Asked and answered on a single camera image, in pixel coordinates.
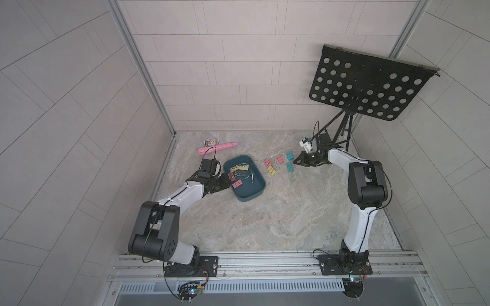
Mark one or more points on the black perforated music stand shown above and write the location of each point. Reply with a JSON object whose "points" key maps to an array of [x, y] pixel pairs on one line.
{"points": [[363, 84]]}

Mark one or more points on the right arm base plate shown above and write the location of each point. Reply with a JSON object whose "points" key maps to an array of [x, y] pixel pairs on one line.
{"points": [[345, 263]]}

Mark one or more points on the aluminium rail frame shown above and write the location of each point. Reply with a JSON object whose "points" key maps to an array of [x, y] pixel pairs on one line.
{"points": [[310, 265]]}

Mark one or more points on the teal plastic storage box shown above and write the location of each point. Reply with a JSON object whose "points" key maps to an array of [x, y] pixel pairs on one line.
{"points": [[248, 190]]}

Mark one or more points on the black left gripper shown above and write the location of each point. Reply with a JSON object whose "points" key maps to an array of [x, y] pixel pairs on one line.
{"points": [[224, 183]]}

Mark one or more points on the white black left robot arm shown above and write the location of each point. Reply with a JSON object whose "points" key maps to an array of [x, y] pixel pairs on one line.
{"points": [[155, 235]]}

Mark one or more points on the colourful printed card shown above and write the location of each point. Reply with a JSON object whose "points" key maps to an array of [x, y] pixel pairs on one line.
{"points": [[212, 142]]}

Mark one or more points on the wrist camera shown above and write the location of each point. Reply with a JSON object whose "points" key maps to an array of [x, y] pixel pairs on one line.
{"points": [[315, 144], [209, 168]]}

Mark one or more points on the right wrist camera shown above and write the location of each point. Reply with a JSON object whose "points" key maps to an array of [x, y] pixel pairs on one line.
{"points": [[315, 144]]}

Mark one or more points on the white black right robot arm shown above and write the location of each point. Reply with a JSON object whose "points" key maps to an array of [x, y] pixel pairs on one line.
{"points": [[367, 190]]}

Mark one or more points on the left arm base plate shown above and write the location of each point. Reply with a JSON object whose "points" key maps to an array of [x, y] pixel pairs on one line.
{"points": [[206, 266]]}

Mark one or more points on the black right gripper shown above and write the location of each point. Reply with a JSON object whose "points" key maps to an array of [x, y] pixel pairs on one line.
{"points": [[305, 157]]}

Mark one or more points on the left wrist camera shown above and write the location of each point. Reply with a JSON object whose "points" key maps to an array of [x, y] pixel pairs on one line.
{"points": [[209, 168]]}

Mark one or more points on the pink plastic tube case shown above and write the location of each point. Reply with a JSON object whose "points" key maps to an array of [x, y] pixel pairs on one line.
{"points": [[205, 150]]}

